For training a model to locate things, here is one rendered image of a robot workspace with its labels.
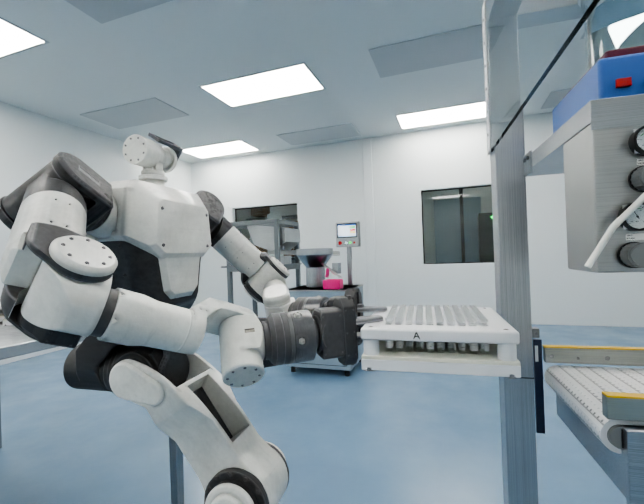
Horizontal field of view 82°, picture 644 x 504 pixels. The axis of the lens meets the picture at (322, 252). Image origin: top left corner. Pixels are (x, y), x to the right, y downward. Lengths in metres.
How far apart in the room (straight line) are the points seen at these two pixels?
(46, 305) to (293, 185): 6.01
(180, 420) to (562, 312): 5.54
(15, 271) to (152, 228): 0.30
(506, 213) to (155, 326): 0.72
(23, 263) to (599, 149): 0.76
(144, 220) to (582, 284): 5.69
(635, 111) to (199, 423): 0.91
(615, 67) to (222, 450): 0.95
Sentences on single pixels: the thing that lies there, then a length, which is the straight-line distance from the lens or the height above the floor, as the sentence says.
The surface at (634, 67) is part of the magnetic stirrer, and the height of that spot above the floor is 1.32.
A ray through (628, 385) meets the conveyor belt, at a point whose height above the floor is 0.83.
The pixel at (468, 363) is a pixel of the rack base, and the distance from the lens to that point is 0.65.
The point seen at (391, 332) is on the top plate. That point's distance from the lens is 0.64.
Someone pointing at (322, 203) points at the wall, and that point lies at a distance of 6.21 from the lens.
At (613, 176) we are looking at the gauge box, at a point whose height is 1.17.
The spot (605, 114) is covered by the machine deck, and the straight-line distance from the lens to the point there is 0.64.
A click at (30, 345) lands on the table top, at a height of 0.84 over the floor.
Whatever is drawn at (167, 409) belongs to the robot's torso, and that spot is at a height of 0.76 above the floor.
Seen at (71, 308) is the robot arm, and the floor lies 1.02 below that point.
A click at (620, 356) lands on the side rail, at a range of 0.97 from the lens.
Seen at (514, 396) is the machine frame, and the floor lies 0.75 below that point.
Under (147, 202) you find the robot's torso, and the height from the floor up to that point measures 1.20.
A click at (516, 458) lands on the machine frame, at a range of 1.01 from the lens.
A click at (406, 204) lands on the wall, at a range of 5.89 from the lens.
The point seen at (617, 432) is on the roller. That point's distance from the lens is 0.71.
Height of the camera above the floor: 1.08
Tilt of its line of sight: level
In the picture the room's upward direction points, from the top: 2 degrees counter-clockwise
